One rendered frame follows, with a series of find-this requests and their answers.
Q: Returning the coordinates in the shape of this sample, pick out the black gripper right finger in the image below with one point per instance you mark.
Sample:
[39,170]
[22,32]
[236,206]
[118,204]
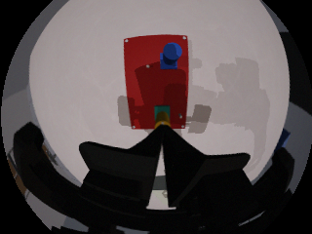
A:
[185,165]

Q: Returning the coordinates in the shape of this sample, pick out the red circuit board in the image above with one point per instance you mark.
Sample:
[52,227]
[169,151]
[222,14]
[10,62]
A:
[156,72]

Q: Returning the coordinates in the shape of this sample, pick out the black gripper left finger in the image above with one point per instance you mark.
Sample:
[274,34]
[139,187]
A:
[137,163]

